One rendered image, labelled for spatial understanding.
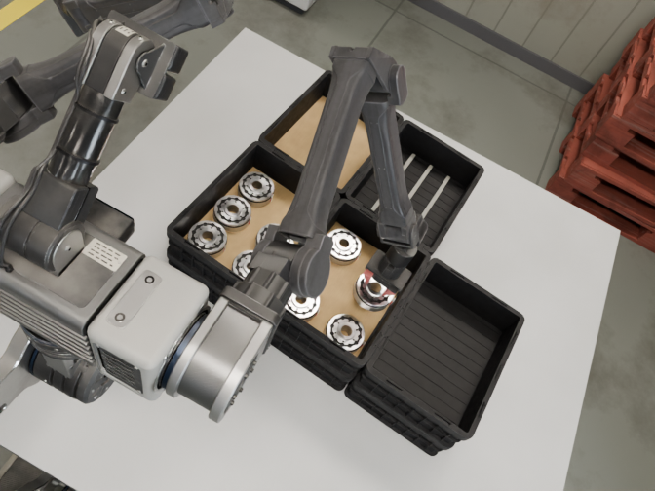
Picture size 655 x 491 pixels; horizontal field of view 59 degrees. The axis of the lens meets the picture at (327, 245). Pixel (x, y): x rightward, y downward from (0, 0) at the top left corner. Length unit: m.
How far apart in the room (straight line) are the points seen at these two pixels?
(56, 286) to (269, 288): 0.27
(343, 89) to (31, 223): 0.50
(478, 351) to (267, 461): 0.63
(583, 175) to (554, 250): 1.11
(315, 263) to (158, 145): 1.17
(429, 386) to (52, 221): 1.10
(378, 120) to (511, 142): 2.44
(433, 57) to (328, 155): 2.85
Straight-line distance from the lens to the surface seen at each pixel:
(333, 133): 0.93
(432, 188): 1.90
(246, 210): 1.63
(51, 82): 1.03
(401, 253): 1.32
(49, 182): 0.73
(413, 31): 3.85
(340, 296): 1.59
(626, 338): 3.16
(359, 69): 0.97
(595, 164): 3.22
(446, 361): 1.62
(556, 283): 2.10
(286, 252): 0.87
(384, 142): 1.12
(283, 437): 1.57
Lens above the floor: 2.22
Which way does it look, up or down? 57 degrees down
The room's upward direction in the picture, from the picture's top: 25 degrees clockwise
